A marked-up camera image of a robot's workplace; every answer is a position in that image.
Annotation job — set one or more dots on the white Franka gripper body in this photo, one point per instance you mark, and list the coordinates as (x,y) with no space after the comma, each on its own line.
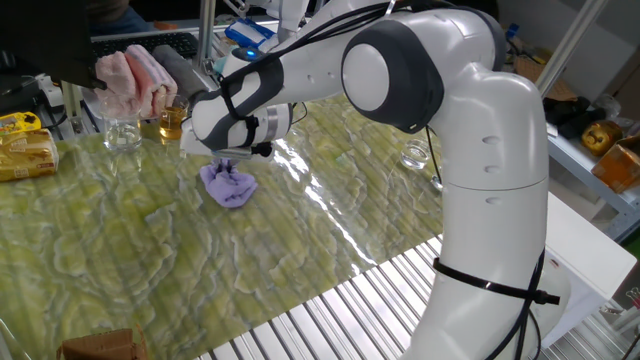
(190,145)

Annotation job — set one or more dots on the purple microfibre cloth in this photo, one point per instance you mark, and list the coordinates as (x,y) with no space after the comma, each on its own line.
(227,187)

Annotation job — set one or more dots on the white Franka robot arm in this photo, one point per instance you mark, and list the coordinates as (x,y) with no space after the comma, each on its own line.
(490,150)

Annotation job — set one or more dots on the beaker with amber liquid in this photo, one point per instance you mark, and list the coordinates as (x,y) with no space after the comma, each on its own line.
(172,122)

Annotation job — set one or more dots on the clear glass beaker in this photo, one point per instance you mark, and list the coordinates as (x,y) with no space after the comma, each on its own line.
(122,135)
(415,155)
(436,184)

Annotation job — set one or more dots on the grey towel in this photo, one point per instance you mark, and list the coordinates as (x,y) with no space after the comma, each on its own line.
(180,70)

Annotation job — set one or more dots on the pink white striped towel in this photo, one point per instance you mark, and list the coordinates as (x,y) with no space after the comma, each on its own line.
(152,75)

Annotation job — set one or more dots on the black keyboard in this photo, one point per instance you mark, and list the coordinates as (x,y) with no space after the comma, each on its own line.
(150,44)

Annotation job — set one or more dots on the green marble pattern mat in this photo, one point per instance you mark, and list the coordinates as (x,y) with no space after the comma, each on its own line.
(150,250)

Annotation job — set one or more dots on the blue white tissue pack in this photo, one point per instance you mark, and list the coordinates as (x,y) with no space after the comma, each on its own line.
(247,32)

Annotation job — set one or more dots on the white power strip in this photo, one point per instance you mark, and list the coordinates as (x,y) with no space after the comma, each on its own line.
(49,90)

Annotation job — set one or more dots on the packaged bread loaf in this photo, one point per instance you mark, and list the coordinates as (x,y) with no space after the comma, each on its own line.
(25,155)

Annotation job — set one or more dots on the yellow snack pack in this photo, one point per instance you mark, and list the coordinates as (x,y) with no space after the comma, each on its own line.
(20,122)

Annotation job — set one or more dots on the black monitor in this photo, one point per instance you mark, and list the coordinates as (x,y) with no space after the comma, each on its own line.
(45,40)

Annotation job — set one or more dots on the brown cardboard box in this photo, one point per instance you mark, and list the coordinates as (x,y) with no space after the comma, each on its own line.
(100,347)

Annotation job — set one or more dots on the black bag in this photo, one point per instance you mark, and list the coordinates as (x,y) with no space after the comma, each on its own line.
(572,117)

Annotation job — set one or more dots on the white shelf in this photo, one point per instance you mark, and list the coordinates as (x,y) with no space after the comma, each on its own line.
(595,195)

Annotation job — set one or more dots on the orange package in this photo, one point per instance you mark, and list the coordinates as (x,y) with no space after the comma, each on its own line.
(620,167)

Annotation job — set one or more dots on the aluminium frame post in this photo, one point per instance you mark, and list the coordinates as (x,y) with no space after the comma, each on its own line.
(205,35)
(570,47)

